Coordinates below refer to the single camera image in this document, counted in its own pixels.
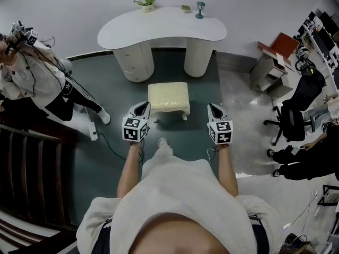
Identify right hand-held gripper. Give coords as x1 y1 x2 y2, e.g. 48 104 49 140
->
206 103 234 146

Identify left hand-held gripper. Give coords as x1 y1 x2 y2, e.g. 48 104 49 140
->
121 101 152 144

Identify cream upholstered stool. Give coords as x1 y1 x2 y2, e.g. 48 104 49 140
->
147 81 192 123

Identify person's left forearm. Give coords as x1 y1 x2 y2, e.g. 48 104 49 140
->
116 141 144 198

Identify person's right forearm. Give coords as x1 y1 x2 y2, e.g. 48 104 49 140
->
216 144 239 197

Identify person's white trouser leg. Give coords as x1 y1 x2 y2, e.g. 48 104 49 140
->
141 144 176 181

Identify dark green floor mat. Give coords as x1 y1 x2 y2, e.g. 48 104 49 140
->
65 46 240 229

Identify white power strip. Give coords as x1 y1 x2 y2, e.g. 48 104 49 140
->
88 121 99 142

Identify person's white top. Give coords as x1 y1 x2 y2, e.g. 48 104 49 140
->
76 156 284 254

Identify black office chair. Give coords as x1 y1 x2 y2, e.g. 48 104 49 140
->
263 68 327 147

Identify grey cabinet with red top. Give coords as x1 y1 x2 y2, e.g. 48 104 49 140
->
249 32 301 98

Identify dark wooden slatted furniture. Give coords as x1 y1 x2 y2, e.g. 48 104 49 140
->
0 110 82 234

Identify white curved table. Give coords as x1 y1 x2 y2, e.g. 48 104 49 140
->
96 6 228 83

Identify teal lantern ornament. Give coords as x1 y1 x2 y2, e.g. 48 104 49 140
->
195 1 207 20

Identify potted plant in white pot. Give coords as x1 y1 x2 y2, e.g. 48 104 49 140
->
133 0 157 13

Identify white desks with monitors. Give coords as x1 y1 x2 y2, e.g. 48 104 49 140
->
296 8 339 91

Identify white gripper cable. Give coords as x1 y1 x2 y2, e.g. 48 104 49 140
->
206 145 219 165

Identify black power cable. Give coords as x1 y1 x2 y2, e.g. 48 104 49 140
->
94 131 145 164

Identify black metal frame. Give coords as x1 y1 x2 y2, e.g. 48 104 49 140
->
316 184 339 209

